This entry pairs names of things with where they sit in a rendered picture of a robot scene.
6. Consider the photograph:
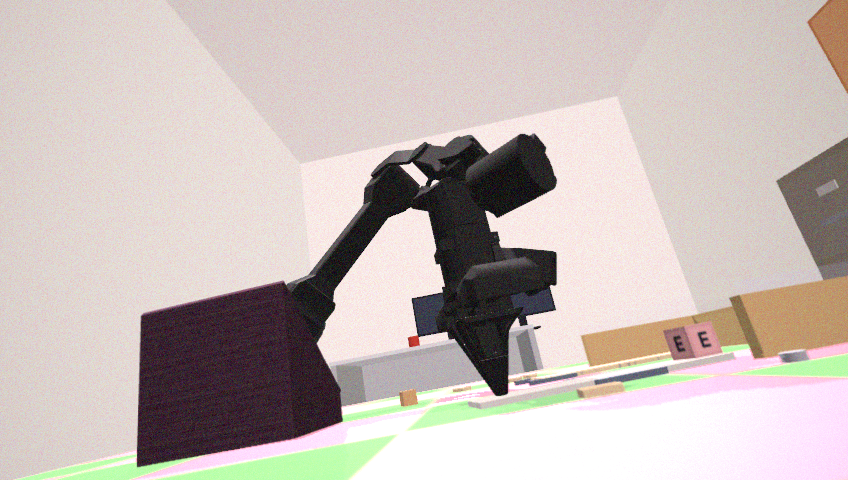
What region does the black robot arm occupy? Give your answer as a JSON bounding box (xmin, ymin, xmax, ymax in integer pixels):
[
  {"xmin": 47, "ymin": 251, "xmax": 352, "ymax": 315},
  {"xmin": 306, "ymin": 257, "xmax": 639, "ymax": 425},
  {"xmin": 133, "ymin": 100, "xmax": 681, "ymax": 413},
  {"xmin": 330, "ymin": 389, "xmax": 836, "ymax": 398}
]
[{"xmin": 287, "ymin": 133, "xmax": 557, "ymax": 343}]

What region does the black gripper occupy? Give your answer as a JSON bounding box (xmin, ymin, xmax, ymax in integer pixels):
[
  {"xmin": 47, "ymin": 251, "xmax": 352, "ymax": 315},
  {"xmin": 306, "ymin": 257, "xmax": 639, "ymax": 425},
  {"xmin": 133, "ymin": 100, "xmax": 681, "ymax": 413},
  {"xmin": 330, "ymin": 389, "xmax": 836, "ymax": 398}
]
[{"xmin": 434, "ymin": 223, "xmax": 546, "ymax": 396}]

